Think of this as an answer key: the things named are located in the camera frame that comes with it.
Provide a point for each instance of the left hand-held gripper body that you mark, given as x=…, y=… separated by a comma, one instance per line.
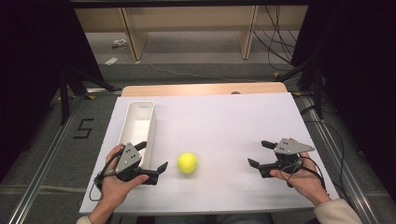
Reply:
x=127, y=159

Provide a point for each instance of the light wooden shelf unit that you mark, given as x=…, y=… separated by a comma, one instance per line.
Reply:
x=193, y=18

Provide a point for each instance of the white table cover sheet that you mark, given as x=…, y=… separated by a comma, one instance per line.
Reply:
x=218, y=130

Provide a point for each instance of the yellow tennis ball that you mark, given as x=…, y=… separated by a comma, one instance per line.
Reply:
x=187, y=162

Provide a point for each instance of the person's right hand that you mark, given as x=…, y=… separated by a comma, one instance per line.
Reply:
x=303, y=183

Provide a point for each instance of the black metal stand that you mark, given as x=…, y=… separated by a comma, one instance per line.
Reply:
x=65, y=96
x=317, y=93

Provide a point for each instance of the white plastic bin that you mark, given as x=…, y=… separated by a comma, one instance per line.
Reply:
x=138, y=130

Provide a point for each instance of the small white floor scrap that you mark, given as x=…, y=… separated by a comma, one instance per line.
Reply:
x=111, y=61
x=120, y=43

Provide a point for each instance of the person's left hand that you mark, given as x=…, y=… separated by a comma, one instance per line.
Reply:
x=115, y=189

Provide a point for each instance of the aluminium floor rail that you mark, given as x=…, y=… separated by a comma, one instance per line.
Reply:
x=339, y=161
x=43, y=165

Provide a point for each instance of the black curtain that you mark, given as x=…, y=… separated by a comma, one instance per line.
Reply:
x=361, y=77
x=34, y=62

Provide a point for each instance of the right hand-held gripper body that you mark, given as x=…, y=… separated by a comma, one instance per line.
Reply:
x=288, y=155

